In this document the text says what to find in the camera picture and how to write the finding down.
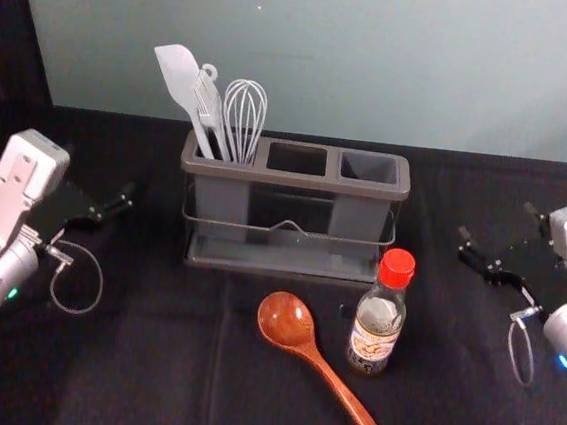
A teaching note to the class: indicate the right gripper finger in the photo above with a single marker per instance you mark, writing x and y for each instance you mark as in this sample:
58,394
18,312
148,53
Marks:
538,217
484,264

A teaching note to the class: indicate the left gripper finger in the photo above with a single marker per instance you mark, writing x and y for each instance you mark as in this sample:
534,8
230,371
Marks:
113,202

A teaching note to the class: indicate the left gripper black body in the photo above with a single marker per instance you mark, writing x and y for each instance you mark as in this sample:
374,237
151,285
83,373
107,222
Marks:
60,206

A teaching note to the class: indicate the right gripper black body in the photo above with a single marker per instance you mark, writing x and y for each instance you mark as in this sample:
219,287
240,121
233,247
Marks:
541,270

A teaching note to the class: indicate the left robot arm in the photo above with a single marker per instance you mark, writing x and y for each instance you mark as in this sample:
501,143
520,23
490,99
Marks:
6,226

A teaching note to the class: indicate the grey utensil rack steel bars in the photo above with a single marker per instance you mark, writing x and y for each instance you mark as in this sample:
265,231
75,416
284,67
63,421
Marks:
225,194

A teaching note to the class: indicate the clear sauce bottle red cap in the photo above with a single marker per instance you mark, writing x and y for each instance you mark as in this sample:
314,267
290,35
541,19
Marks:
377,327

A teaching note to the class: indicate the grey silicone spatula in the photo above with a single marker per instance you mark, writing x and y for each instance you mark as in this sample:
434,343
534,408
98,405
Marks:
177,69

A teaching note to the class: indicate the black table cloth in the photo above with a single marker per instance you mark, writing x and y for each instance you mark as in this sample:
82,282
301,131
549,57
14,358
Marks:
146,385

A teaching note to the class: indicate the brown wooden spoon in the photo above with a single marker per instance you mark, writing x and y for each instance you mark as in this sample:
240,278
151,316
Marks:
285,320

